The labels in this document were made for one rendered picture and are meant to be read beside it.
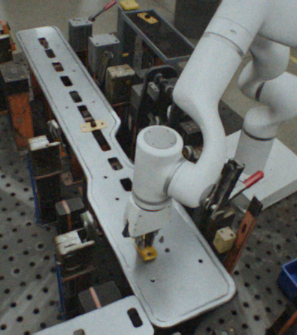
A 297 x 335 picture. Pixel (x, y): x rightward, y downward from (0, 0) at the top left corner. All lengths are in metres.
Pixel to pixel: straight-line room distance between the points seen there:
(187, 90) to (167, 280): 0.44
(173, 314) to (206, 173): 0.35
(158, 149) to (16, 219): 0.83
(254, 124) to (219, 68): 0.63
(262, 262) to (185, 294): 0.53
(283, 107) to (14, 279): 0.97
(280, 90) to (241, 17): 0.52
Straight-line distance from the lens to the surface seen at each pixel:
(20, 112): 1.56
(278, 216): 1.58
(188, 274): 0.98
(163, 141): 0.73
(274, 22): 0.89
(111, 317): 0.91
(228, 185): 0.95
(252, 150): 1.45
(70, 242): 0.95
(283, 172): 1.60
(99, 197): 1.09
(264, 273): 1.41
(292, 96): 1.28
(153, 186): 0.76
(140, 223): 0.86
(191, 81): 0.76
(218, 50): 0.77
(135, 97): 1.34
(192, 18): 4.00
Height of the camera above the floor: 1.83
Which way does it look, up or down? 45 degrees down
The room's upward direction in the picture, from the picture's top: 8 degrees clockwise
